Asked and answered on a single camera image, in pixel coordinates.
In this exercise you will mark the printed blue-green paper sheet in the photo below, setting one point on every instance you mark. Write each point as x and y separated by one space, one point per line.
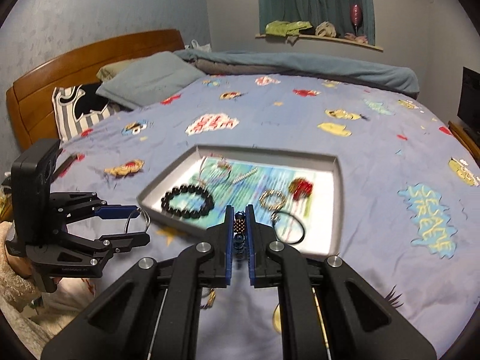
258 202

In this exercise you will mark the wooden desk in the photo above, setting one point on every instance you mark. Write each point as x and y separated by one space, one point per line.
465 138

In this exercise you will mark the pink balloon on stick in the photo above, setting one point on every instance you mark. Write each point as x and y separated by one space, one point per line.
356 17

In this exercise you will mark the black monitor screen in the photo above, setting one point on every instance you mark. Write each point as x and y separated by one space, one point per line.
469 104

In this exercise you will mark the olive green pillow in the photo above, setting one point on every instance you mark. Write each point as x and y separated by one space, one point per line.
111 70

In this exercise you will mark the green cloth on sill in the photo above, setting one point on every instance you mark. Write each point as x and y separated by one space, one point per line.
285 29

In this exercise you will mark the wooden headboard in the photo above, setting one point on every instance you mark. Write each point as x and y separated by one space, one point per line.
28 100

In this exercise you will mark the pearl hair clip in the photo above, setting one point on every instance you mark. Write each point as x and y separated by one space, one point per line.
242 177

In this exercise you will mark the beige cloth on sill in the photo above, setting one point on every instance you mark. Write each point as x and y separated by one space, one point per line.
326 30

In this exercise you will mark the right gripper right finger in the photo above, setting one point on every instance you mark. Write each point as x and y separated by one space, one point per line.
328 311

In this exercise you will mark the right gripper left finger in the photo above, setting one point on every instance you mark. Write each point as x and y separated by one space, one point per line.
152 310

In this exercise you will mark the blue cartoon bed cover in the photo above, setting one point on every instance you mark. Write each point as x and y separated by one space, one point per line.
394 193

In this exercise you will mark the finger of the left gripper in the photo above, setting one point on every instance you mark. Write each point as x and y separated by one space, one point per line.
112 211
123 241

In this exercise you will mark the red bead ornament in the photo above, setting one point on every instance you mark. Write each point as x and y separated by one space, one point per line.
300 188

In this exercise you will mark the grey shallow cardboard tray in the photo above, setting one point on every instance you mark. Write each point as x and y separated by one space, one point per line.
255 202

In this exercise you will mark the teal folded blanket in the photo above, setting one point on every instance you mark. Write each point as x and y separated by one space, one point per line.
401 80

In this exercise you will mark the wooden window sill shelf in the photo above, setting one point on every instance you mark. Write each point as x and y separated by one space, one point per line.
292 40

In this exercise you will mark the striped black white pillow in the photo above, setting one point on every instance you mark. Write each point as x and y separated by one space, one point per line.
78 108

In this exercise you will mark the pink cloth on sill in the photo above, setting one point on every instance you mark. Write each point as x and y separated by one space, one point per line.
361 39

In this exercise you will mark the grey-blue pillow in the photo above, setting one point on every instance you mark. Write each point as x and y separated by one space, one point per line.
149 80

